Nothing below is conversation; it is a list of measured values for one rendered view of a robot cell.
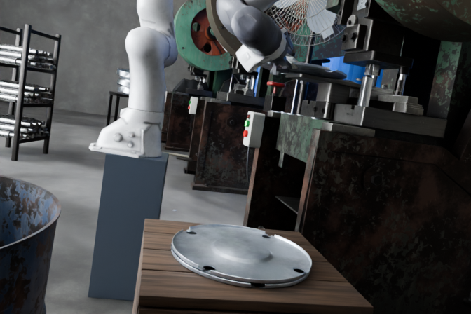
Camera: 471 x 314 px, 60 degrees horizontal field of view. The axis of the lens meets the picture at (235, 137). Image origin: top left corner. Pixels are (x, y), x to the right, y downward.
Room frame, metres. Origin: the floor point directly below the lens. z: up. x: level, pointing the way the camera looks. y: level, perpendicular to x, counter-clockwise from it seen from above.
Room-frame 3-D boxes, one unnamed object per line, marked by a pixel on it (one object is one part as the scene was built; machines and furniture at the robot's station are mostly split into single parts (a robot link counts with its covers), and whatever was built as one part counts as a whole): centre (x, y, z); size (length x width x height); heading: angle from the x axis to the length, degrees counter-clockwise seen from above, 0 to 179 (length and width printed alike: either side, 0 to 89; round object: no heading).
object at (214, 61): (4.92, 0.22, 0.87); 1.53 x 0.99 x 1.74; 109
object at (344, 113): (1.47, -0.44, 0.68); 0.45 x 0.30 x 0.06; 16
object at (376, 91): (1.47, -0.44, 0.76); 0.15 x 0.09 x 0.05; 16
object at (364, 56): (1.47, -0.45, 0.86); 0.20 x 0.16 x 0.05; 16
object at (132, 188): (1.30, 0.30, 0.23); 0.18 x 0.18 x 0.45; 8
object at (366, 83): (1.26, -0.37, 0.75); 0.03 x 0.03 x 0.10; 16
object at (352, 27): (1.46, -0.40, 1.04); 0.17 x 0.15 x 0.30; 106
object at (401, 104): (1.31, -0.49, 0.76); 0.17 x 0.06 x 0.10; 16
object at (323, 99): (1.42, -0.28, 0.72); 0.25 x 0.14 x 0.14; 106
